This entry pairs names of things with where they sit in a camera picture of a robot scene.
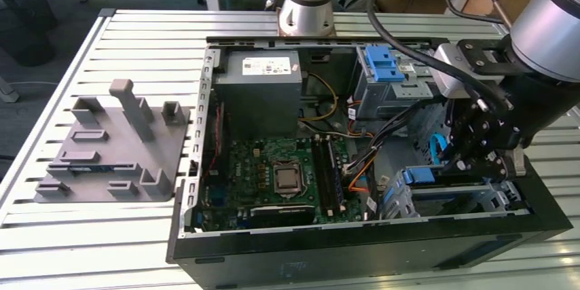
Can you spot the hard disk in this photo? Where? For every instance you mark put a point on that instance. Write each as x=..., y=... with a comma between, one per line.
x=423, y=174

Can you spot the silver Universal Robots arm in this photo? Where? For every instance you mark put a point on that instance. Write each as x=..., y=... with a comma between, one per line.
x=309, y=15

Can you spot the metal disk bay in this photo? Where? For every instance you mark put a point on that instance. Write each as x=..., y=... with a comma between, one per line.
x=454, y=192

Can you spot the metal optical drive cage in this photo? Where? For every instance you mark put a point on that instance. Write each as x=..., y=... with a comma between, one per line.
x=409, y=91

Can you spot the blue plastic drive latch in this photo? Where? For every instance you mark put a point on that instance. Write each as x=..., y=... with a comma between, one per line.
x=383, y=66

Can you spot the black RAM slot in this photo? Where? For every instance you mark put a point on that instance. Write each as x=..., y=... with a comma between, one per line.
x=330, y=174
x=322, y=174

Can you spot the CPU socket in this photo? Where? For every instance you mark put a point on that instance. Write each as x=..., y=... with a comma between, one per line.
x=286, y=163

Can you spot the silver CPU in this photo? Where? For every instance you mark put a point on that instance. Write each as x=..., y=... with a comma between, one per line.
x=289, y=179

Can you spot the grey power supply unit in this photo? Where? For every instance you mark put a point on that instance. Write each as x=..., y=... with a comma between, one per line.
x=258, y=106

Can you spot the black graphics card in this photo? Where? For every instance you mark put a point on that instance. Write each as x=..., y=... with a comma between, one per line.
x=281, y=217

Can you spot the black PC case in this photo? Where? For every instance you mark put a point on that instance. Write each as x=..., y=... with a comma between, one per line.
x=318, y=259

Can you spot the green motherboard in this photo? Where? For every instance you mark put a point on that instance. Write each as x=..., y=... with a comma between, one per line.
x=247, y=174

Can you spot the black case fan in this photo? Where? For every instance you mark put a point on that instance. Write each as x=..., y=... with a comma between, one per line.
x=226, y=133

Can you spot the grey parts rack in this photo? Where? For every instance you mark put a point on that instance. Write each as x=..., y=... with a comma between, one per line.
x=127, y=154

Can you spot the blue RAM stick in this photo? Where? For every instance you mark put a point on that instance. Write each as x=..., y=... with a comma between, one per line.
x=91, y=168

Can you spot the black mesh bin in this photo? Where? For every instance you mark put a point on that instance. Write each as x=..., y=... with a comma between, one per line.
x=27, y=32

